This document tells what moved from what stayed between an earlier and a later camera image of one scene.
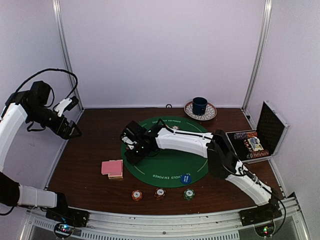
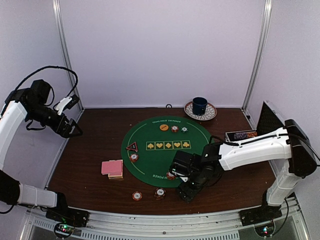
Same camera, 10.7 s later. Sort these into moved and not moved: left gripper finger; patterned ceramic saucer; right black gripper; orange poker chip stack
Moved: right black gripper
Not moved: orange poker chip stack; patterned ceramic saucer; left gripper finger
